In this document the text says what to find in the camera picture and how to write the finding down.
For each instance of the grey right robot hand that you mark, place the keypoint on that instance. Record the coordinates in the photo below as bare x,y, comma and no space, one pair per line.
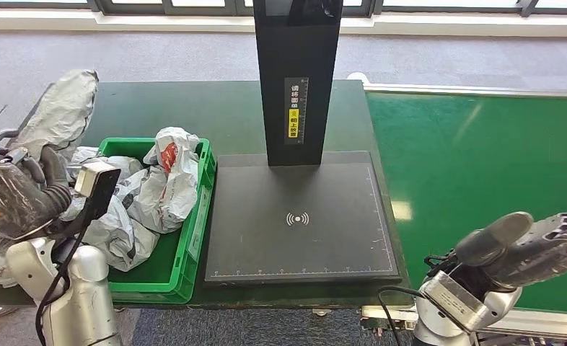
527,248

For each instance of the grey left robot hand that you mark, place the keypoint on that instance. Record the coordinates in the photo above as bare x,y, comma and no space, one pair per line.
11,200

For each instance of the white parcel bag red logo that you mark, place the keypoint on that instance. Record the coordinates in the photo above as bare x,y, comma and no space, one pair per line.
116,229
178,191

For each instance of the green conveyor belt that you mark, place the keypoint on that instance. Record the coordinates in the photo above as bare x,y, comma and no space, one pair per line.
479,167

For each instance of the green plastic delivery box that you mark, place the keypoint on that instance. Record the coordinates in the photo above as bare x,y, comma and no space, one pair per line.
178,258

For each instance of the black inbound scanner machine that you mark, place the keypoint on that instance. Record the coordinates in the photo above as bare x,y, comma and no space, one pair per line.
298,57

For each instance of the dark green table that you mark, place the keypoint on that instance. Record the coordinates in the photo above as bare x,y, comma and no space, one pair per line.
192,105

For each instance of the white window sill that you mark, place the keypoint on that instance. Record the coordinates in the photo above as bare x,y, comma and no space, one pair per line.
121,21

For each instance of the ruler label with yellow sticker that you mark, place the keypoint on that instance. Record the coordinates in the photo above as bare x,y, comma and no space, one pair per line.
296,110

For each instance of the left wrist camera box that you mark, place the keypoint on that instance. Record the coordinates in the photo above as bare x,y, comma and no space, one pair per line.
97,186

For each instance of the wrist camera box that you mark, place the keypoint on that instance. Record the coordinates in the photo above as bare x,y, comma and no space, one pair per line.
455,298
97,186

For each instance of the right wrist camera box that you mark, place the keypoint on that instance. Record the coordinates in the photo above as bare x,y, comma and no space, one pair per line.
455,298

